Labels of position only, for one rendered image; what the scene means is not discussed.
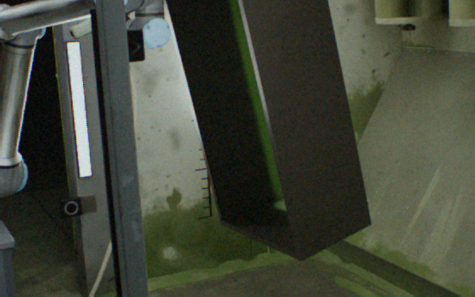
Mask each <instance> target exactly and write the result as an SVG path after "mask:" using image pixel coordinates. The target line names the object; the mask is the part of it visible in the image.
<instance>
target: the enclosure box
mask: <svg viewBox="0 0 475 297"><path fill-rule="evenodd" d="M164 5H165V11H166V14H167V17H168V20H169V26H170V31H171V34H172V37H173V40H174V45H175V49H176V54H177V57H178V59H179V65H180V68H181V71H182V76H183V79H184V85H185V88H186V91H187V95H188V98H189V102H190V108H191V111H192V114H193V118H194V121H195V125H196V131H197V134H198V139H199V141H200V145H201V150H202V153H203V157H204V162H205V164H206V168H207V173H208V176H209V180H210V185H211V187H212V190H213V196H214V199H215V204H216V207H217V210H218V213H219V219H220V222H221V225H224V226H225V227H228V228H231V229H232V230H233V231H237V232H238V233H241V234H242V235H244V236H248V237H249V238H252V239H253V240H255V241H259V242H261V243H263V244H264V245H266V246H268V247H272V248H273V249H276V250H277V251H279V252H283V253H284V254H286V255H288V256H290V257H293V258H295V259H297V260H299V261H304V260H305V259H307V258H309V257H311V256H313V255H315V254H316V253H318V252H320V251H323V250H324V249H326V248H328V247H330V246H331V245H334V244H336V243H337V242H339V241H341V240H344V239H346V238H347V237H349V236H350V235H352V234H355V233H357V232H359V231H360V230H361V229H363V228H366V227H369V226H370V225H371V224H372V219H371V216H370V211H369V208H368V203H367V200H366V190H365V185H364V182H363V177H362V173H361V166H360V159H359V155H358V150H357V147H356V139H355V133H354V128H353V124H352V120H351V116H350V109H349V102H348V98H347V94H346V90H345V86H344V76H343V72H342V67H341V64H340V60H339V56H338V44H337V41H336V37H335V33H334V29H333V23H332V15H331V11H330V7H329V3H328V0H164Z"/></svg>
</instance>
